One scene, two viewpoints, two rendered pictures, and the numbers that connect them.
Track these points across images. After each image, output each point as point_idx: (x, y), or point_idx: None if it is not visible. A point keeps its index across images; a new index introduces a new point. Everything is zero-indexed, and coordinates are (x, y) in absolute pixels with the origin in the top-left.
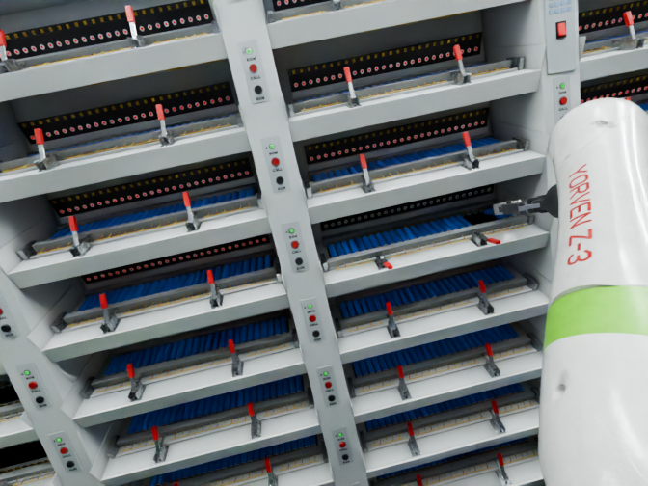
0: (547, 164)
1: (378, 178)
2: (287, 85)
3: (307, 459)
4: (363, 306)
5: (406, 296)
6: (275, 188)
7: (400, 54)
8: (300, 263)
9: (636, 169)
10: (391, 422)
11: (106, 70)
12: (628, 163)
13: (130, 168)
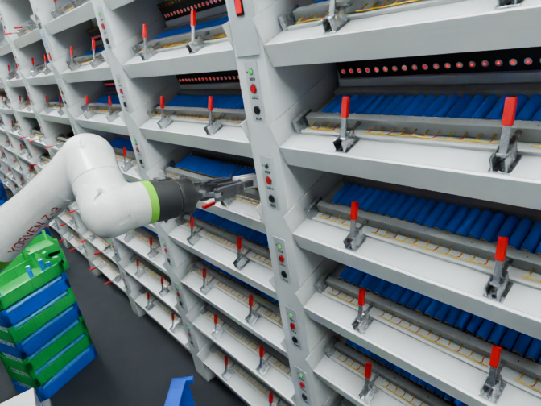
0: (252, 152)
1: (178, 117)
2: None
3: None
4: (205, 213)
5: (226, 221)
6: (125, 109)
7: None
8: (141, 163)
9: (27, 187)
10: None
11: (72, 19)
12: (30, 182)
13: (88, 77)
